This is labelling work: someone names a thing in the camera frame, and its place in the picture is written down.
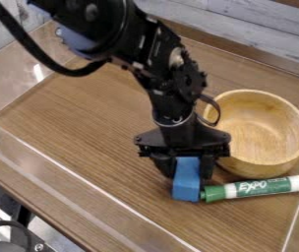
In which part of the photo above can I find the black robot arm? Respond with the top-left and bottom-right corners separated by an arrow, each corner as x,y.
0,0 -> 231,179

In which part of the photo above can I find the clear acrylic tray wall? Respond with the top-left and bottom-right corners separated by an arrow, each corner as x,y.
0,127 -> 199,252

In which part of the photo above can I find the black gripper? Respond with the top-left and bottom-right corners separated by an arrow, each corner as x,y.
133,114 -> 231,179

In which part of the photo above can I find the green Expo marker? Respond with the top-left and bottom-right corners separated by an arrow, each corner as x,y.
200,175 -> 299,203

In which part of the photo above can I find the black cable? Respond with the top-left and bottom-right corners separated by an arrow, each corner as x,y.
0,220 -> 29,252

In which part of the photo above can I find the brown wooden bowl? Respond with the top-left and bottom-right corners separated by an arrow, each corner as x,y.
215,90 -> 299,179

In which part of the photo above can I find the blue rectangular block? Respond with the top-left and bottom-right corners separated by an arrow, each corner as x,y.
172,157 -> 200,202

